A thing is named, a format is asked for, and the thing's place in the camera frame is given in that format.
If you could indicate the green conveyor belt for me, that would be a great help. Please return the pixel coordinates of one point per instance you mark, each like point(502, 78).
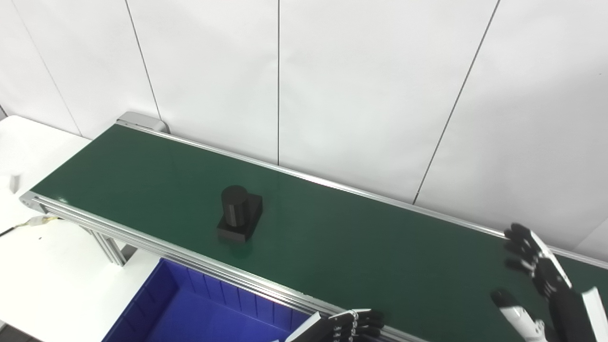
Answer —
point(356, 247)
point(142, 242)

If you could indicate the blue plastic bin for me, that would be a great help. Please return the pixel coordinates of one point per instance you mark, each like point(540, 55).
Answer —
point(190, 313)

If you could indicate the aluminium conveyor leg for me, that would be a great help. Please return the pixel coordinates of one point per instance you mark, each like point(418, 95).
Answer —
point(109, 247)

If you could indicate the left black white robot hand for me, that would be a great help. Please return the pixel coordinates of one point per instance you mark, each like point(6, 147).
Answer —
point(342, 327)

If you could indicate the black cylinder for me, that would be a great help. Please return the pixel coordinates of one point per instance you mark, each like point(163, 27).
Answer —
point(237, 213)

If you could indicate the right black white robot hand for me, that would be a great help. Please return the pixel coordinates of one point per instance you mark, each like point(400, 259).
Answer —
point(567, 308)

